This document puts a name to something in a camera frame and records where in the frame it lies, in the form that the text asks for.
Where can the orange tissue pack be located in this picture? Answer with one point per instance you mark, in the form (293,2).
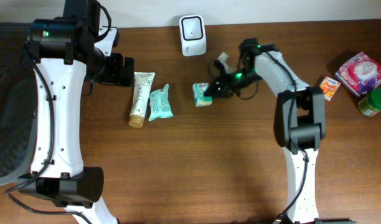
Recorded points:
(329,87)

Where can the teal wet wipes pack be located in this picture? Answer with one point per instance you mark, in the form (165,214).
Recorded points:
(159,104)

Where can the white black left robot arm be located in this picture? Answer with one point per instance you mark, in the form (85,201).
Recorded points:
(65,52)

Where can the green tissue pack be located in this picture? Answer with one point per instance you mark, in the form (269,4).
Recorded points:
(199,98)

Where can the white barcode scanner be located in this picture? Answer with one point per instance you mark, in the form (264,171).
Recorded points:
(193,37)

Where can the white tube gold cap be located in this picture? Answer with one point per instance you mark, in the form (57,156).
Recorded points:
(142,87)

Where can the grey plastic mesh basket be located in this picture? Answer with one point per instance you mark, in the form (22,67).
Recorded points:
(18,104)

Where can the green lid jar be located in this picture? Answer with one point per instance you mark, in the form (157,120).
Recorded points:
(370,105)

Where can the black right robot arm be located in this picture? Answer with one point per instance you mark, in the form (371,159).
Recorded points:
(299,122)

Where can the red purple floral pack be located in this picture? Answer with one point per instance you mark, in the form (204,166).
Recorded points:
(360,74)

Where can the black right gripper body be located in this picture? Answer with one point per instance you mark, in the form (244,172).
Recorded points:
(230,82)

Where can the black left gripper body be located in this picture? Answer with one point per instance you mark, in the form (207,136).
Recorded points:
(111,71)

